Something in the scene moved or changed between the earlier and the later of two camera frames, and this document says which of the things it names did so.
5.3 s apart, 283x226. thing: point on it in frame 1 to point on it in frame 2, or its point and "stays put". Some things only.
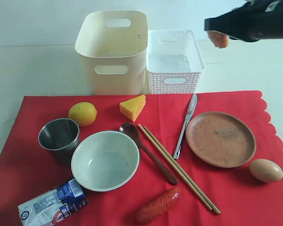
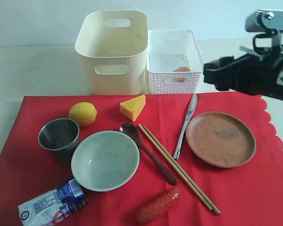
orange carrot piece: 220,40 to 181,69
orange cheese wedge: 132,108 stays put
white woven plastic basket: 174,63 stays put
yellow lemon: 84,113 stays put
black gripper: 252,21 to 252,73
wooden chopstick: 146,133 stays put
